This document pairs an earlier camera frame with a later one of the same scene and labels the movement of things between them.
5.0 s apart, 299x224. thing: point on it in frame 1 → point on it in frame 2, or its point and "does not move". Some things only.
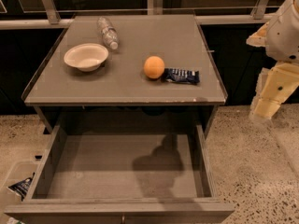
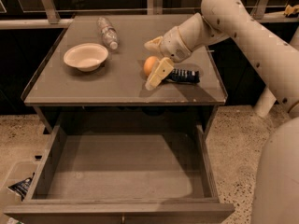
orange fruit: [154, 67] does not move
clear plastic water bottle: [109, 34] does not move
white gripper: [282, 36] → [172, 46]
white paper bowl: [87, 57] does not move
